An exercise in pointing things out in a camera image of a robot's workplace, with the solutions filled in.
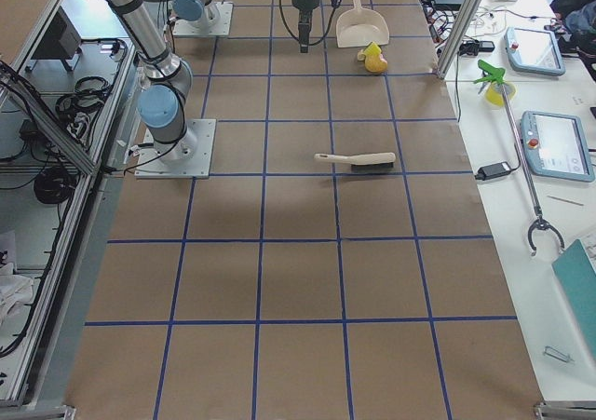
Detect beige hand brush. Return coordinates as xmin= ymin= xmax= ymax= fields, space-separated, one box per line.
xmin=314 ymin=152 xmax=396 ymax=173

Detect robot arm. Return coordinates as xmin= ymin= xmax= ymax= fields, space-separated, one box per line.
xmin=104 ymin=0 xmax=198 ymax=163

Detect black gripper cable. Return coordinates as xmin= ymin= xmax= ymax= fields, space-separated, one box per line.
xmin=278 ymin=0 xmax=339 ymax=47

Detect yellow potato toy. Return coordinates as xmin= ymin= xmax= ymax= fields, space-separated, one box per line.
xmin=364 ymin=54 xmax=388 ymax=75

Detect teal folder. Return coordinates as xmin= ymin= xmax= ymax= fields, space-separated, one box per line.
xmin=552 ymin=238 xmax=595 ymax=355

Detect black power adapter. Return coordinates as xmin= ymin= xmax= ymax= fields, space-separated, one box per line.
xmin=475 ymin=161 xmax=513 ymax=181

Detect reacher grabber tool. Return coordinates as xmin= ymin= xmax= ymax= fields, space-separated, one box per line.
xmin=475 ymin=60 xmax=565 ymax=256

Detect yellow tape roll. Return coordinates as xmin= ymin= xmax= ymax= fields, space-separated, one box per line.
xmin=484 ymin=82 xmax=516 ymax=107

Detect aluminium frame post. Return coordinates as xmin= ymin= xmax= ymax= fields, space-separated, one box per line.
xmin=436 ymin=0 xmax=481 ymax=79

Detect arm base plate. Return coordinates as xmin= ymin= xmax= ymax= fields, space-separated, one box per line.
xmin=134 ymin=119 xmax=216 ymax=179
xmin=173 ymin=0 xmax=234 ymax=38

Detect teach pendant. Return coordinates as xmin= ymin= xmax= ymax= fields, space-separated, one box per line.
xmin=504 ymin=27 xmax=566 ymax=76
xmin=521 ymin=111 xmax=595 ymax=183

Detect teach pendant near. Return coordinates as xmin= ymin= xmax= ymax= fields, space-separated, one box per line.
xmin=521 ymin=111 xmax=595 ymax=183

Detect beige plastic dustpan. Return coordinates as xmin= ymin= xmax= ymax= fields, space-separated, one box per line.
xmin=335 ymin=0 xmax=390 ymax=48

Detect teach pendant far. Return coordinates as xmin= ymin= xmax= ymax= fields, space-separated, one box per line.
xmin=504 ymin=27 xmax=566 ymax=76

